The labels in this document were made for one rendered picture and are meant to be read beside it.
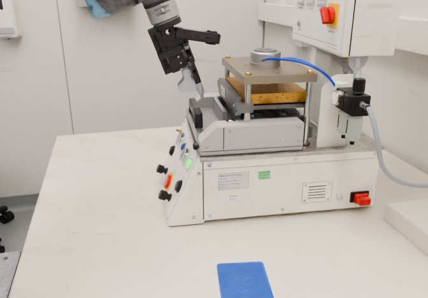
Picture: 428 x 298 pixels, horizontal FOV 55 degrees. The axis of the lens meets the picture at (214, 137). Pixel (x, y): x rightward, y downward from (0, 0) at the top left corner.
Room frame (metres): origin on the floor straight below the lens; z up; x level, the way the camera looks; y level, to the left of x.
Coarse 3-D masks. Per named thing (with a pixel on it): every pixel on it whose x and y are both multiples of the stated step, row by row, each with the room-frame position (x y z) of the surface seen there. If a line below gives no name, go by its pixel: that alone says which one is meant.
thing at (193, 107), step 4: (192, 100) 1.09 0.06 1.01; (192, 104) 1.05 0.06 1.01; (196, 104) 1.04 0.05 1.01; (192, 108) 1.02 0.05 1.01; (196, 108) 1.01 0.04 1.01; (192, 112) 1.02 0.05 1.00; (196, 112) 0.98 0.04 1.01; (200, 112) 0.98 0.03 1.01; (196, 116) 0.97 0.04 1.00; (200, 116) 0.97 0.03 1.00; (196, 120) 0.97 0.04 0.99; (200, 120) 0.97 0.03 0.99; (196, 124) 0.97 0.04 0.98; (200, 124) 0.97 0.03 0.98
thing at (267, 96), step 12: (240, 84) 1.07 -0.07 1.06; (252, 84) 1.07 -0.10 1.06; (264, 84) 1.06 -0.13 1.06; (276, 84) 1.07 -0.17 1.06; (288, 84) 1.07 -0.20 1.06; (252, 96) 0.96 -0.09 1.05; (264, 96) 0.97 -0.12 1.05; (276, 96) 0.97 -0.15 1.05; (288, 96) 0.97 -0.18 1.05; (300, 96) 0.98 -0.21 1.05; (264, 108) 0.97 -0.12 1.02; (276, 108) 0.97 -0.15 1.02
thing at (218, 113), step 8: (216, 104) 1.08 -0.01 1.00; (208, 112) 1.11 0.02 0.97; (216, 112) 1.08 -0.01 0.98; (224, 112) 0.98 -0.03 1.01; (192, 120) 1.03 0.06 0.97; (208, 120) 1.03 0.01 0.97; (216, 120) 1.03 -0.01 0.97; (192, 128) 1.02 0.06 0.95; (200, 128) 0.97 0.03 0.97; (312, 128) 0.98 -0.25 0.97
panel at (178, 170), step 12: (180, 132) 1.15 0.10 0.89; (192, 144) 0.98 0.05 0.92; (168, 156) 1.18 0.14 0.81; (192, 156) 0.93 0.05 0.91; (168, 168) 1.11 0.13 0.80; (180, 168) 0.99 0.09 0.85; (192, 168) 0.89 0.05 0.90; (180, 180) 0.92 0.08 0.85; (168, 192) 0.99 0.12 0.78; (180, 192) 0.89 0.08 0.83; (168, 204) 0.94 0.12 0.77; (168, 216) 0.89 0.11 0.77
